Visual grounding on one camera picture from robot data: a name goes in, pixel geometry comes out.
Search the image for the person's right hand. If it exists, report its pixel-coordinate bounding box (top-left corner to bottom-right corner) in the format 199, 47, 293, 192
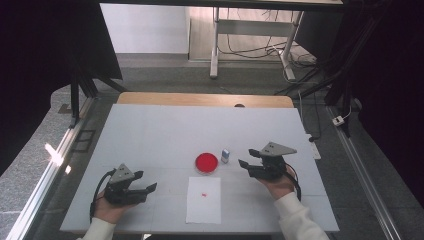
258, 167, 298, 201

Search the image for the left hand-held gripper black cable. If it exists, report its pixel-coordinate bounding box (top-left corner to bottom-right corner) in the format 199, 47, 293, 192
88, 168, 117, 225

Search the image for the aluminium floor rail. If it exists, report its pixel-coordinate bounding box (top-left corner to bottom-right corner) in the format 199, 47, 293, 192
5, 95, 98, 240
325, 105, 405, 240

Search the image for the right hand-held gripper black cable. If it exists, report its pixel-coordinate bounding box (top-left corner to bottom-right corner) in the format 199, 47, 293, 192
284, 162, 303, 203

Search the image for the hand-held gripper black cable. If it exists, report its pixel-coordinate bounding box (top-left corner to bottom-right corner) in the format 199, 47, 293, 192
88, 168, 117, 225
284, 162, 303, 203

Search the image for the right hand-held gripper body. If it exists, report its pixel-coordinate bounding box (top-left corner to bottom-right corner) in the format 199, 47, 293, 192
246, 141, 298, 183

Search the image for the tangle of floor cables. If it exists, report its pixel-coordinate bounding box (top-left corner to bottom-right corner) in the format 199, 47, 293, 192
225, 8, 318, 69

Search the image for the black curtain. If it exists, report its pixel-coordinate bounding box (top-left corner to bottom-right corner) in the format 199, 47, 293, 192
0, 0, 123, 176
328, 0, 424, 209

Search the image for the long white power strip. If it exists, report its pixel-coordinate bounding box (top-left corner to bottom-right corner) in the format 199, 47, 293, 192
305, 132, 323, 161

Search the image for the white metal desk frame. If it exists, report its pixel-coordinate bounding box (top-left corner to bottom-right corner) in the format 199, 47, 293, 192
208, 6, 306, 81

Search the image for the round red ink pad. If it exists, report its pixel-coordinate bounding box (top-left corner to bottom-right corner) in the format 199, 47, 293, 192
194, 152, 220, 175

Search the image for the black metal stand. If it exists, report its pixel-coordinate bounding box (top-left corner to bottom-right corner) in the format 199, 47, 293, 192
274, 13, 386, 138
67, 58, 128, 130

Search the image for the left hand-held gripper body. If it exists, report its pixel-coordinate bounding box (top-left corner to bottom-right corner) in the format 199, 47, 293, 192
103, 163, 149, 206

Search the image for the person's left hand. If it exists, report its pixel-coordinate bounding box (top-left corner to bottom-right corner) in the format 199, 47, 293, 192
94, 196, 135, 224

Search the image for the light wooden table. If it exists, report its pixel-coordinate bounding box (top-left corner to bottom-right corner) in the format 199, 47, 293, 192
116, 91, 295, 109

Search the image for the white partition panel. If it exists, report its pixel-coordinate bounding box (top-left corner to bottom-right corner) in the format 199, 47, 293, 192
99, 2, 191, 55

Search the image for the white paper sheet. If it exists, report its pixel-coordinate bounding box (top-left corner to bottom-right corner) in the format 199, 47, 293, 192
185, 176, 223, 225

